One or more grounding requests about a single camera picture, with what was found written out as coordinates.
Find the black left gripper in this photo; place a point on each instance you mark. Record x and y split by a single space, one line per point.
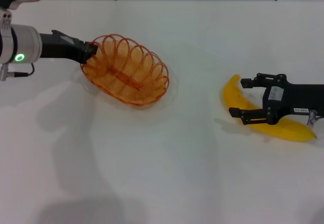
60 48

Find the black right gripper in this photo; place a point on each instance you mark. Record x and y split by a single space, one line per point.
298 97

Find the yellow banana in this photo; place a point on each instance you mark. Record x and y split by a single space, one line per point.
286 130

